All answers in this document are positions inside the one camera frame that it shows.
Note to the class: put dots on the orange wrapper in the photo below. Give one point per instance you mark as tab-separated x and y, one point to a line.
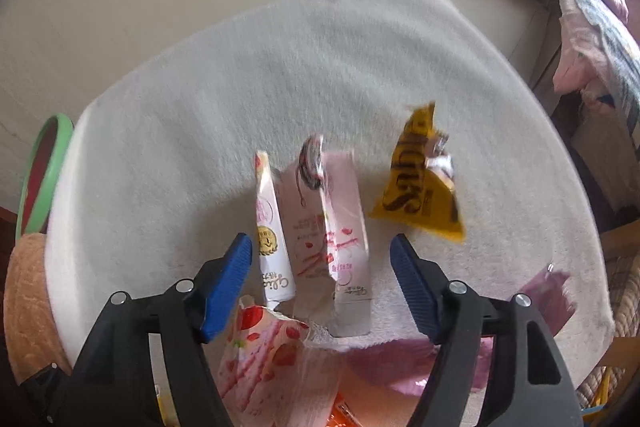
347	414

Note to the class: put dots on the strawberry print wrapper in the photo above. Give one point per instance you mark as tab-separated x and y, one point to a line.
270	357

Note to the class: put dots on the wooden chair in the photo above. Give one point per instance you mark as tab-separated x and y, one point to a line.
622	244

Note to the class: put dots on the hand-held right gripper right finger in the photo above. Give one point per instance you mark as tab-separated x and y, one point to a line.
412	287

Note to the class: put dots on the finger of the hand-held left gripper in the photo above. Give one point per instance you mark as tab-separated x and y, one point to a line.
47	392

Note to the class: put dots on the green-rimmed red bin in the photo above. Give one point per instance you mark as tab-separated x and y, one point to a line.
40	172

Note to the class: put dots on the purple plastic bag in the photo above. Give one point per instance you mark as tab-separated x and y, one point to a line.
395	362

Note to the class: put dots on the yellow snack wrapper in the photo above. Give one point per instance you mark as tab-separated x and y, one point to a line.
410	197

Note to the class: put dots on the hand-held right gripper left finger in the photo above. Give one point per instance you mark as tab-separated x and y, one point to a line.
225	287

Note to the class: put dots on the crumpled grey patterned pouch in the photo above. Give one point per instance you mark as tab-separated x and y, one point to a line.
310	164

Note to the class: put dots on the orange plush toy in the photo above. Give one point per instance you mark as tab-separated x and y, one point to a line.
30	307

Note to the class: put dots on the white towel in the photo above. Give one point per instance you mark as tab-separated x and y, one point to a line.
200	107

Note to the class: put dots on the pink white crushed carton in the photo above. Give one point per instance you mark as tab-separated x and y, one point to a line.
345	247

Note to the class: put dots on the slim white pink carton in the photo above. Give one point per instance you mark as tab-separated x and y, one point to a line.
270	232

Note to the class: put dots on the pink bed sheet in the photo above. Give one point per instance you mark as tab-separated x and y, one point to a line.
575	57

